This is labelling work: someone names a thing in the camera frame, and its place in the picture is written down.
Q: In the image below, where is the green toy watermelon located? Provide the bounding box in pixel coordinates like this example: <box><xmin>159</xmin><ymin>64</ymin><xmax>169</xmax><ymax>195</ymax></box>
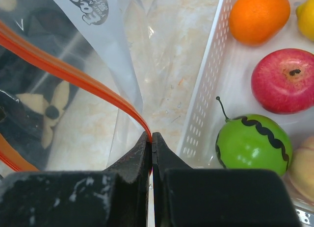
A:
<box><xmin>215</xmin><ymin>96</ymin><xmax>293</xmax><ymax>177</ymax></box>

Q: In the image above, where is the black floral pillow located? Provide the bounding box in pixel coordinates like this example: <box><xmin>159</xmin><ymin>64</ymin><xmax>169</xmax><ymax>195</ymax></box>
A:
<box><xmin>0</xmin><ymin>0</ymin><xmax>83</xmax><ymax>170</ymax></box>

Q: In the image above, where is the red apple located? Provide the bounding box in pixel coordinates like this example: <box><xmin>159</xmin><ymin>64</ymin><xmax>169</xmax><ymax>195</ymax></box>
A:
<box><xmin>251</xmin><ymin>48</ymin><xmax>314</xmax><ymax>114</ymax></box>

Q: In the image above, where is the peach fruit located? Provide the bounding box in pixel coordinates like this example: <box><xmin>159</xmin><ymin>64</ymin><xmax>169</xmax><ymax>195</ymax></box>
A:
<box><xmin>288</xmin><ymin>136</ymin><xmax>314</xmax><ymax>202</ymax></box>

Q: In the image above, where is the clear zip top bag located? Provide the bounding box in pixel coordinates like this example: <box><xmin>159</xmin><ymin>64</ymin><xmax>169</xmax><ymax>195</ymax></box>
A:
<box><xmin>0</xmin><ymin>0</ymin><xmax>156</xmax><ymax>176</ymax></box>

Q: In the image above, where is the orange fruit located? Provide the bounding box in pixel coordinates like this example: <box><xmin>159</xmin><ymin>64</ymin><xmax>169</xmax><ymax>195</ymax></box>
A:
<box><xmin>229</xmin><ymin>0</ymin><xmax>290</xmax><ymax>46</ymax></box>

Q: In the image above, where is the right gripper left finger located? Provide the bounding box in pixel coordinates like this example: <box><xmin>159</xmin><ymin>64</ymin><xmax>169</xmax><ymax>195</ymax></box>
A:
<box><xmin>0</xmin><ymin>133</ymin><xmax>152</xmax><ymax>227</ymax></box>

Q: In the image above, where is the yellow lemon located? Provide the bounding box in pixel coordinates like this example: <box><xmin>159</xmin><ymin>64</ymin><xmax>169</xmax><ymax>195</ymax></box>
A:
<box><xmin>296</xmin><ymin>0</ymin><xmax>314</xmax><ymax>42</ymax></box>

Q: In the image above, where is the white plastic basket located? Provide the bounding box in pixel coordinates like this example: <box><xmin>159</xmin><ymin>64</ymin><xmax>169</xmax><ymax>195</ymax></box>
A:
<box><xmin>176</xmin><ymin>0</ymin><xmax>314</xmax><ymax>225</ymax></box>

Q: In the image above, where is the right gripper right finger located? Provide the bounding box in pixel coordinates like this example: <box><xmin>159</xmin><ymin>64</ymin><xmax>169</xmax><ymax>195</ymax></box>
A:
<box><xmin>152</xmin><ymin>132</ymin><xmax>301</xmax><ymax>227</ymax></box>

